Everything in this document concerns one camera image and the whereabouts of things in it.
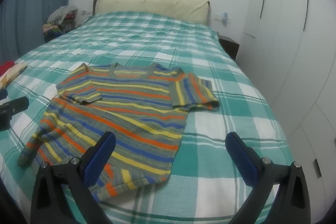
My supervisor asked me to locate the wall socket with blue plug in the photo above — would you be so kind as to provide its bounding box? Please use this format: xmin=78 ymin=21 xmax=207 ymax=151
xmin=215 ymin=12 xmax=231 ymax=25

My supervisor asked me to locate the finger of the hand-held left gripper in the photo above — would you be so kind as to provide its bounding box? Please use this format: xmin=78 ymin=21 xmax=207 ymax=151
xmin=0 ymin=96 xmax=29 ymax=116
xmin=0 ymin=114 xmax=12 ymax=131

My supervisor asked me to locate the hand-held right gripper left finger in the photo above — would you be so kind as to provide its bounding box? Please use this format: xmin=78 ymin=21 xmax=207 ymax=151
xmin=30 ymin=131 xmax=116 ymax=224

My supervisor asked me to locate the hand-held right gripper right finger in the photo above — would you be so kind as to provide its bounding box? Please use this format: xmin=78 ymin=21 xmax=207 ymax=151
xmin=225 ymin=132 xmax=312 ymax=224

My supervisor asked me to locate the white wardrobe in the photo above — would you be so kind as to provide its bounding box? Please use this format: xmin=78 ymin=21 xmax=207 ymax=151
xmin=240 ymin=0 xmax=336 ymax=203

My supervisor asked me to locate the pile of mixed clothes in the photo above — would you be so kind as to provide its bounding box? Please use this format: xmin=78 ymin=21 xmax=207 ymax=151
xmin=43 ymin=5 xmax=80 ymax=43

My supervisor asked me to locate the blue curtain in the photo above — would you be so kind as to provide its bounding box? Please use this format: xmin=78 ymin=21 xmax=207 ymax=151
xmin=0 ymin=0 xmax=76 ymax=58

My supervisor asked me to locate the green plaid bed sheet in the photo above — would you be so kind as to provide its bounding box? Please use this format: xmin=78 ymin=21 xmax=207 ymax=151
xmin=0 ymin=11 xmax=293 ymax=224

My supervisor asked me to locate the red cloth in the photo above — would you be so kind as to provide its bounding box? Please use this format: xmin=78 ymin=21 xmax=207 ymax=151
xmin=0 ymin=61 xmax=15 ymax=75

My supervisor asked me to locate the dark wooden nightstand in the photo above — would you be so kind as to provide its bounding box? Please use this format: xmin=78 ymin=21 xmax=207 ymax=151
xmin=218 ymin=34 xmax=240 ymax=61

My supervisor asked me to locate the striped knitted sweater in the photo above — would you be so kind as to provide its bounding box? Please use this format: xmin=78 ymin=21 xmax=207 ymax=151
xmin=17 ymin=62 xmax=220 ymax=199

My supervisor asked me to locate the cream padded headboard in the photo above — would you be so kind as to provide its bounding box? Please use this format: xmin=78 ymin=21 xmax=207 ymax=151
xmin=93 ymin=0 xmax=210 ymax=24

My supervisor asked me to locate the beige patterned cloth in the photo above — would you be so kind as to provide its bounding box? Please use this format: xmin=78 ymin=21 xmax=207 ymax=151
xmin=0 ymin=63 xmax=28 ymax=89

